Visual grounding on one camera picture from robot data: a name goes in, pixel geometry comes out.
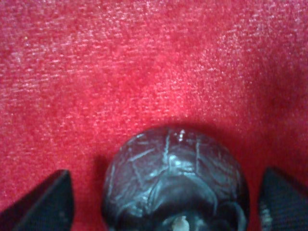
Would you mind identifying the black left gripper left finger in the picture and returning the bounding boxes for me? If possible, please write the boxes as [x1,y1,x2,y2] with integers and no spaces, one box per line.
[0,169,74,231]

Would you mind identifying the red velvet tablecloth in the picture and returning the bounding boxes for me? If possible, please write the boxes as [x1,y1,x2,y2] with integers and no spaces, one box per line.
[0,0,308,231]

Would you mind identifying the dark mangosteen toy ball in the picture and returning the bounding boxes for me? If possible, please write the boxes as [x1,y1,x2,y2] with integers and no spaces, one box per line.
[101,127,250,231]

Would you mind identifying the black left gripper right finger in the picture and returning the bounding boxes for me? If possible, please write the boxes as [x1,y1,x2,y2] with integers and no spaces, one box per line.
[258,167,308,231]

